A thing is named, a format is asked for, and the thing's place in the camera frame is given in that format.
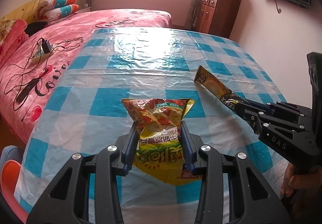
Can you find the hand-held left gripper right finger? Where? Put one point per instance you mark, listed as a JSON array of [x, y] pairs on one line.
[[188, 153]]

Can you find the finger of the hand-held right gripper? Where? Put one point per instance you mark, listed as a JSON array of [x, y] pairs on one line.
[[281, 143], [289, 113]]

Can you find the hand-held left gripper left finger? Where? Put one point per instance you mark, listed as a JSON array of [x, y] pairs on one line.
[[129, 153]]

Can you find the yellow chip bag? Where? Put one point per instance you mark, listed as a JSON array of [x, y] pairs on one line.
[[161, 138]]

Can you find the gold coffee sachet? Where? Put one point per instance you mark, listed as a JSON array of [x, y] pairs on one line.
[[213, 85]]

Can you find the person's right hand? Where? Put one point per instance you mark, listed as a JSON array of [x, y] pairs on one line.
[[291, 178]]

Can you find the blue checkered plastic tablecloth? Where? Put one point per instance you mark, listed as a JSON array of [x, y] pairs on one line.
[[151, 63]]

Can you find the brown wooden cabinet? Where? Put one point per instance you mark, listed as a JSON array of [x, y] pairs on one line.
[[216, 15]]

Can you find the white power strip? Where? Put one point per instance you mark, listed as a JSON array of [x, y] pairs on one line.
[[40, 56]]

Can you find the black charger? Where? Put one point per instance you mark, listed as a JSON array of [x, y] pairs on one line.
[[45, 46]]

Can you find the pink bed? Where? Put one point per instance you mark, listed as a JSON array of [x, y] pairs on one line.
[[75, 25]]

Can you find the black clothing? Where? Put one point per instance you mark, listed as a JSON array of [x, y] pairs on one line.
[[36, 28]]

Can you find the folded red pink blanket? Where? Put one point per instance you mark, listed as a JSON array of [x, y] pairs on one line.
[[17, 35]]

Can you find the floral yellow pillow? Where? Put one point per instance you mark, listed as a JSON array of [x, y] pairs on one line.
[[5, 25]]

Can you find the yellow headboard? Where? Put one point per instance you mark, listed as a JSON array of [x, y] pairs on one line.
[[25, 7]]

